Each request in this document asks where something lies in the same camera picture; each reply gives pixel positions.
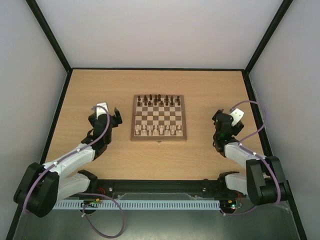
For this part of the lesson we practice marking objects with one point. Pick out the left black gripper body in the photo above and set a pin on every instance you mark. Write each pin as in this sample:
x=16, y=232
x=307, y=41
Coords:
x=115, y=122

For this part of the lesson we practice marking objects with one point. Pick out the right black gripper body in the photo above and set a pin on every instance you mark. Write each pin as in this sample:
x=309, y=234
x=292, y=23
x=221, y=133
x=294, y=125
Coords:
x=217, y=116

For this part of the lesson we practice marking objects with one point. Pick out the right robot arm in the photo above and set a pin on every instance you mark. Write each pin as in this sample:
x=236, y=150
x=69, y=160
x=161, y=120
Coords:
x=264, y=181

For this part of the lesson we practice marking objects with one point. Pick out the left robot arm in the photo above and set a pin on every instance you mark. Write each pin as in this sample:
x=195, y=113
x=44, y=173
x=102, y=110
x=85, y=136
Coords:
x=43, y=185

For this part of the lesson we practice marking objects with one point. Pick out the wooden chess board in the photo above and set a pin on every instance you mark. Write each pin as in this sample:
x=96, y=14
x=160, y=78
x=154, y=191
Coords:
x=157, y=115

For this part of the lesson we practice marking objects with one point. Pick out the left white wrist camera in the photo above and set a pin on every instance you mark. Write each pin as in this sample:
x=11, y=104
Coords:
x=101, y=109

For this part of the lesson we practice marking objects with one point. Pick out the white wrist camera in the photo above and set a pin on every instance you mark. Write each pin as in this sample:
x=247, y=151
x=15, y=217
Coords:
x=237, y=115
x=101, y=109

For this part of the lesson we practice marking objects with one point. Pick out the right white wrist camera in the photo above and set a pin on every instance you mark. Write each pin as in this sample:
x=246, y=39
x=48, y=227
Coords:
x=237, y=115

